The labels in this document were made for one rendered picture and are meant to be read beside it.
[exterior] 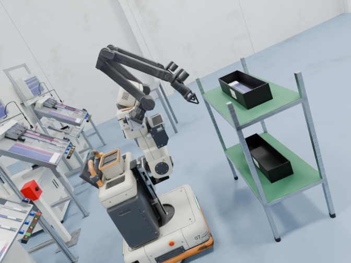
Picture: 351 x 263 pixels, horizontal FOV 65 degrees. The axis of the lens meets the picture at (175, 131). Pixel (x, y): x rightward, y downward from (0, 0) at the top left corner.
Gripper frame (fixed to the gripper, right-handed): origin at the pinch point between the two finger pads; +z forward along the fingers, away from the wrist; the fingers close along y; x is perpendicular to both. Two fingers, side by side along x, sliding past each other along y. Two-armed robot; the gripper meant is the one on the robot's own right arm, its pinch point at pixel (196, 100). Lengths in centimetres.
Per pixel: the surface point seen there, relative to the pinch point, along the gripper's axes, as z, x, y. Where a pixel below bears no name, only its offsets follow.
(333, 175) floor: 137, -27, 10
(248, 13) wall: 130, -226, 508
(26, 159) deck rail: -59, 169, 126
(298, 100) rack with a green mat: 38, -39, -26
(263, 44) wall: 211, -203, 507
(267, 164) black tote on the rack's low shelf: 83, 1, 11
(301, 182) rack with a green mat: 87, -5, -21
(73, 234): 27, 200, 94
